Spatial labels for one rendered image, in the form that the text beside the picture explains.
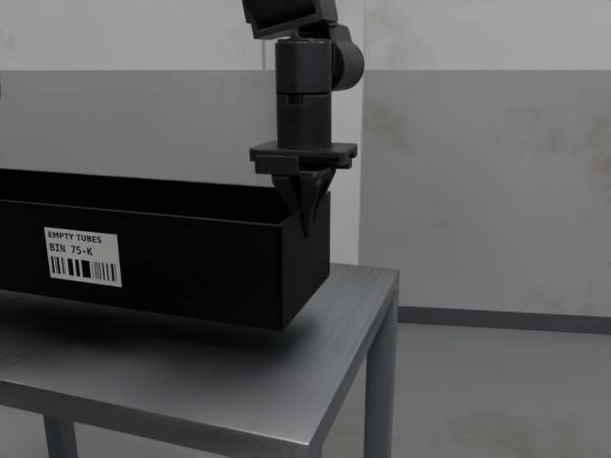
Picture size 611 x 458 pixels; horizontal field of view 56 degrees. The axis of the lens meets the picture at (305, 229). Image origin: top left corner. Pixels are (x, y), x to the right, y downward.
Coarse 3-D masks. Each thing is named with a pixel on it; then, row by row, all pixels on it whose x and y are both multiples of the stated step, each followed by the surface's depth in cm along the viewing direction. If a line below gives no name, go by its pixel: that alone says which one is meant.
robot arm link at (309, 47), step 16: (304, 32) 57; (288, 48) 55; (304, 48) 55; (320, 48) 55; (288, 64) 55; (304, 64) 55; (320, 64) 56; (288, 80) 56; (304, 80) 55; (320, 80) 56
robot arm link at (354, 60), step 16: (320, 0) 53; (320, 16) 54; (336, 16) 56; (256, 32) 57; (272, 32) 57; (288, 32) 58; (320, 32) 60; (336, 32) 61; (336, 48) 60; (352, 48) 63; (336, 64) 60; (352, 64) 62; (336, 80) 61; (352, 80) 64
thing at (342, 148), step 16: (288, 96) 57; (304, 96) 56; (320, 96) 56; (288, 112) 57; (304, 112) 56; (320, 112) 57; (288, 128) 57; (304, 128) 57; (320, 128) 57; (272, 144) 61; (288, 144) 58; (304, 144) 57; (320, 144) 58; (336, 144) 61; (352, 144) 60; (304, 160) 58; (320, 160) 57; (336, 160) 57
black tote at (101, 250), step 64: (0, 192) 86; (64, 192) 83; (128, 192) 79; (192, 192) 76; (256, 192) 73; (0, 256) 67; (64, 256) 64; (128, 256) 61; (192, 256) 59; (256, 256) 56; (320, 256) 68; (256, 320) 58
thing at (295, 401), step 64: (0, 320) 70; (64, 320) 70; (128, 320) 70; (192, 320) 70; (320, 320) 70; (384, 320) 86; (0, 384) 56; (64, 384) 55; (128, 384) 55; (192, 384) 55; (256, 384) 55; (320, 384) 55; (384, 384) 89; (64, 448) 116; (192, 448) 50; (256, 448) 48; (320, 448) 50; (384, 448) 92
